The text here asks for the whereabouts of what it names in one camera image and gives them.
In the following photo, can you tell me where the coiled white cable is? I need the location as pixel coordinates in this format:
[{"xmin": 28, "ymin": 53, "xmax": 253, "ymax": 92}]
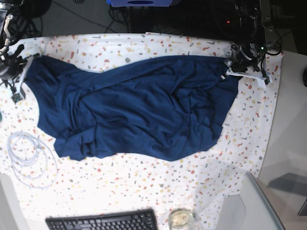
[{"xmin": 6, "ymin": 131, "xmax": 59, "ymax": 190}]

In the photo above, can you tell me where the blue box at top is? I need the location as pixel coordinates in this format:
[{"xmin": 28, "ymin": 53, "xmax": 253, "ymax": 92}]
[{"xmin": 106, "ymin": 0, "xmax": 181, "ymax": 7}]

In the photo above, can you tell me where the black computer keyboard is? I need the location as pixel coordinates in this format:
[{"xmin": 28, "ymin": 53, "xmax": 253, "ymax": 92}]
[{"xmin": 45, "ymin": 209, "xmax": 158, "ymax": 230}]

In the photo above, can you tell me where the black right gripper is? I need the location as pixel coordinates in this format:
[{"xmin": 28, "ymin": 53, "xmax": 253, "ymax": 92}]
[{"xmin": 0, "ymin": 44, "xmax": 26, "ymax": 81}]

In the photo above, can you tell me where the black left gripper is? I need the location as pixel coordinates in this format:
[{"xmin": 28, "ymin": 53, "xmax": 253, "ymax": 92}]
[{"xmin": 225, "ymin": 43, "xmax": 266, "ymax": 73}]

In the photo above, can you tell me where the grey monitor edge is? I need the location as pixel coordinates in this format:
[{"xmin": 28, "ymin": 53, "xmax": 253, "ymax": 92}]
[{"xmin": 240, "ymin": 172, "xmax": 285, "ymax": 230}]

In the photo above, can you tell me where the terrazzo patterned tablecloth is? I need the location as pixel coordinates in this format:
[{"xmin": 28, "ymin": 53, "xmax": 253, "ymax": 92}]
[{"xmin": 0, "ymin": 32, "xmax": 284, "ymax": 228}]

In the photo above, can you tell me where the clear glass jar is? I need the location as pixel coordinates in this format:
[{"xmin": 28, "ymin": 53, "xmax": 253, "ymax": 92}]
[{"xmin": 168, "ymin": 208, "xmax": 195, "ymax": 230}]

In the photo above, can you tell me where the dark blue t-shirt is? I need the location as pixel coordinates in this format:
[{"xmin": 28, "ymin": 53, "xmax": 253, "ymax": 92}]
[{"xmin": 26, "ymin": 56, "xmax": 238, "ymax": 161}]

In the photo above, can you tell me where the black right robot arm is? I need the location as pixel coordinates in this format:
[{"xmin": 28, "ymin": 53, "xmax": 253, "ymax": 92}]
[{"xmin": 0, "ymin": 0, "xmax": 24, "ymax": 84}]

